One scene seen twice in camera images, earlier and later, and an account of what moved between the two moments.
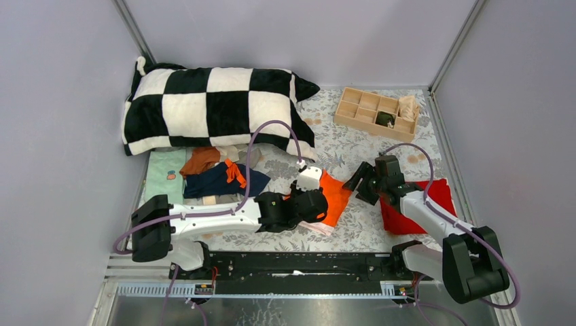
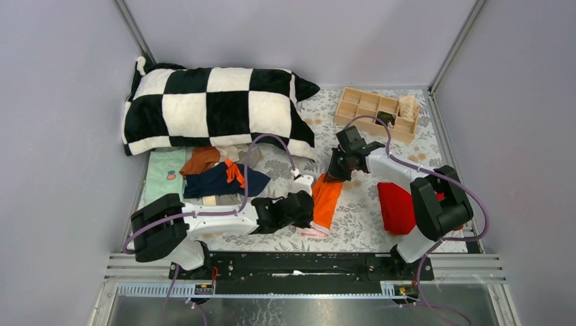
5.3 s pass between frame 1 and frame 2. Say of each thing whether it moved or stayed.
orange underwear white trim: moved
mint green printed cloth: stayed
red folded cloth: stayed
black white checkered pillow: stayed
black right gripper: moved
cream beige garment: stayed
